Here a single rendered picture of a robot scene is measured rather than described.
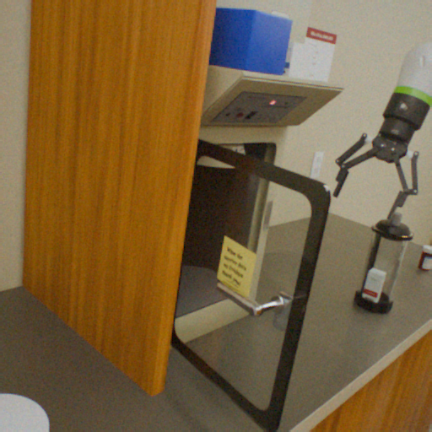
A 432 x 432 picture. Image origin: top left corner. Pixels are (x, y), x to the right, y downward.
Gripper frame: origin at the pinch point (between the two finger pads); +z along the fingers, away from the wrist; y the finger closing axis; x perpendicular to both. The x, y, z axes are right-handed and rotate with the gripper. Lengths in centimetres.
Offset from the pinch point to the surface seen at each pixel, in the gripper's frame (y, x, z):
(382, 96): -33, 117, -59
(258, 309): 3, -53, 23
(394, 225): 6.9, 16.0, 1.0
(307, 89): -11.8, -33.3, -12.7
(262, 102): -16.1, -39.4, -6.7
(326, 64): -46, 63, -49
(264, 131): -20.2, -24.2, -4.2
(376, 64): -38, 100, -67
